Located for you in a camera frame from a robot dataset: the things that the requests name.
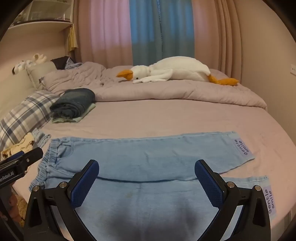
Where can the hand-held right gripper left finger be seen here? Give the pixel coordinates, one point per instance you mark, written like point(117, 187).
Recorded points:
point(84, 183)

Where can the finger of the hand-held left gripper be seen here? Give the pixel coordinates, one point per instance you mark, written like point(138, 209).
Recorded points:
point(30, 156)

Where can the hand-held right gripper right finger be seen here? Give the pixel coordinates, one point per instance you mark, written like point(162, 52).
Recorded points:
point(209, 185)

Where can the light blue denim pants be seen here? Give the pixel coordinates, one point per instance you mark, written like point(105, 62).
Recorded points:
point(148, 153)

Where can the cream floral cloth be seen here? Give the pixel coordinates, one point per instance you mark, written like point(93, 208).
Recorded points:
point(23, 141)

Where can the small light blue cloth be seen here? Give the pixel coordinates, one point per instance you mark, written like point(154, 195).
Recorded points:
point(39, 137)

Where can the blue plaid pillow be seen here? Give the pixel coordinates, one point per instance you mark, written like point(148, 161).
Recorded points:
point(25, 111)

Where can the folded light green cloth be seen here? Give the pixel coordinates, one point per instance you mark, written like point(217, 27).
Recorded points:
point(79, 118)

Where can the beige headboard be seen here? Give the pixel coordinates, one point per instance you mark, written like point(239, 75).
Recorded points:
point(11, 92)

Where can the folded dark jeans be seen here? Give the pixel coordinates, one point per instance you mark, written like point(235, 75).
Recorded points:
point(71, 102)

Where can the bed with pink sheet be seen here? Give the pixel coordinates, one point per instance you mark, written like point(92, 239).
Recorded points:
point(161, 120)

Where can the grey pillow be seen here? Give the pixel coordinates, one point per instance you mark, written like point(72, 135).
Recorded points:
point(41, 70)

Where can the white and black plush toy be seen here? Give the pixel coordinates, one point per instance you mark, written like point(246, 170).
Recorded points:
point(20, 66)

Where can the cream plush toy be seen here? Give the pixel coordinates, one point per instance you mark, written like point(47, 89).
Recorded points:
point(38, 58)

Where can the dark cloth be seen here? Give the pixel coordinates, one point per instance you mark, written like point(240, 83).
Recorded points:
point(60, 62)

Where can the blue checked cloth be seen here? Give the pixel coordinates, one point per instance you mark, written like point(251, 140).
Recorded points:
point(70, 63)

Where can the mauve quilt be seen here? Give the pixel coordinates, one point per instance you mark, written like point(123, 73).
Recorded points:
point(161, 92)

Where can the white goose plush toy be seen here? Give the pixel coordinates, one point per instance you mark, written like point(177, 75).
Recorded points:
point(180, 69)

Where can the pink curtain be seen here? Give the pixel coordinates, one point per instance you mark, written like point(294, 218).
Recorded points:
point(108, 34)
point(208, 34)

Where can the blue curtain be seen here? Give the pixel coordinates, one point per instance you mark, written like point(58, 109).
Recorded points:
point(148, 34)

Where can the white wall shelf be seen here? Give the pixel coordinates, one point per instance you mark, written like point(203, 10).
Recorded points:
point(46, 24)

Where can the white wall socket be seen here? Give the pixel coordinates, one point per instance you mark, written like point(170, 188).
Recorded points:
point(293, 70)

